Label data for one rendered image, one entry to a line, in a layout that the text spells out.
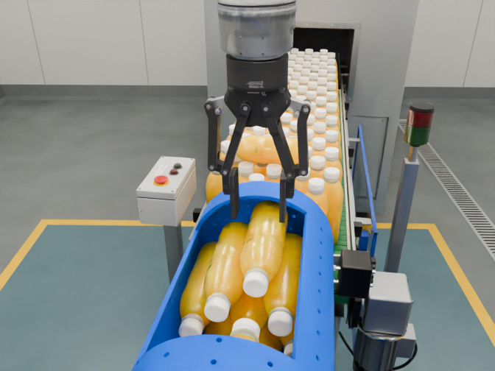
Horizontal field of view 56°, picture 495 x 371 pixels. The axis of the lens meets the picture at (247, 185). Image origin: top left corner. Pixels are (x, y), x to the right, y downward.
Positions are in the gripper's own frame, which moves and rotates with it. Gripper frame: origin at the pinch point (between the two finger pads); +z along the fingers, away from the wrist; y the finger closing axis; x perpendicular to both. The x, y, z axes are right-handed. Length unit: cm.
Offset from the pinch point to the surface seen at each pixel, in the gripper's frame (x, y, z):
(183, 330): -2.5, -12.5, 25.3
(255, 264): 2.9, -1.0, 14.4
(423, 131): 63, 35, 14
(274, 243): 8.0, 1.5, 13.6
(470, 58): 470, 161, 93
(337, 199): 50, 14, 29
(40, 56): 406, -294, 84
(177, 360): -20.4, -6.8, 10.5
